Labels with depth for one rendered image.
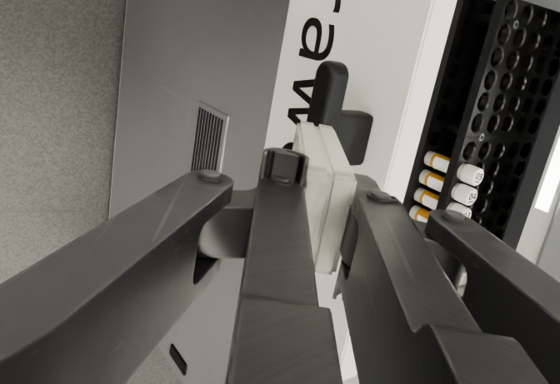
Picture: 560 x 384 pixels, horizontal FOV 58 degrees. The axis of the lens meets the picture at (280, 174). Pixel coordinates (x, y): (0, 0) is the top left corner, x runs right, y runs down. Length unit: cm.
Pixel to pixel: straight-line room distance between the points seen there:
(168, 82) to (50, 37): 33
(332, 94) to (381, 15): 5
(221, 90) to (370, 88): 45
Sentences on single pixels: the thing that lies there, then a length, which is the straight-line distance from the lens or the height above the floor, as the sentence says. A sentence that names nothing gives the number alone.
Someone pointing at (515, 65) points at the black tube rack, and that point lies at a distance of 37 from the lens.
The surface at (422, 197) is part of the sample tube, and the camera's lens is 38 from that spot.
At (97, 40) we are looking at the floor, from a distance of 114.
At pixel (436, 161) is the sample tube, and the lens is 37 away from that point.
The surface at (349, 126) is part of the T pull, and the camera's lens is 25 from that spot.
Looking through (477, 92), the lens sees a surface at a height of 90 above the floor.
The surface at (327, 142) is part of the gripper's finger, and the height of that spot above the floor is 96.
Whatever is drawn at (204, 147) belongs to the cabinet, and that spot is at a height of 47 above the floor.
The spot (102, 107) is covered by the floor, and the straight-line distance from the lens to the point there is 117.
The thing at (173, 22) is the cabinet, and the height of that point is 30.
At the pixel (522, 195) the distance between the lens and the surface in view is 39.
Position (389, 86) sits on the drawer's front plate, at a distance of 26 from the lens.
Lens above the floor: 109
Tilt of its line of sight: 49 degrees down
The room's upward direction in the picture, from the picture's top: 121 degrees clockwise
